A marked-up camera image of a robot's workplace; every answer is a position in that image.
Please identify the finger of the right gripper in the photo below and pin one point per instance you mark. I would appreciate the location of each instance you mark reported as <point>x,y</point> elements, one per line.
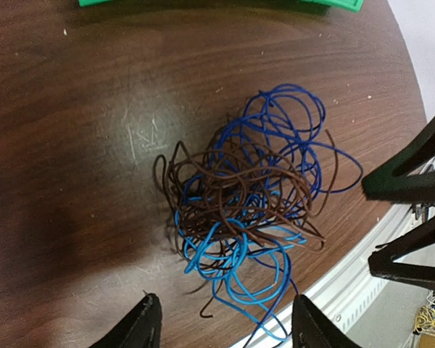
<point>395,181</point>
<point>382,263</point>

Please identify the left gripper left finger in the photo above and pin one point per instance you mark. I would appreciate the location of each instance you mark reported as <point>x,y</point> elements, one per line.
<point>141,327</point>

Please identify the front aluminium rail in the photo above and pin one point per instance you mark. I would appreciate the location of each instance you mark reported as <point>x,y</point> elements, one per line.
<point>347,290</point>

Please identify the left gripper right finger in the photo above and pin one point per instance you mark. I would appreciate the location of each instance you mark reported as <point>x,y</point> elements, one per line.
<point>312,329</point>

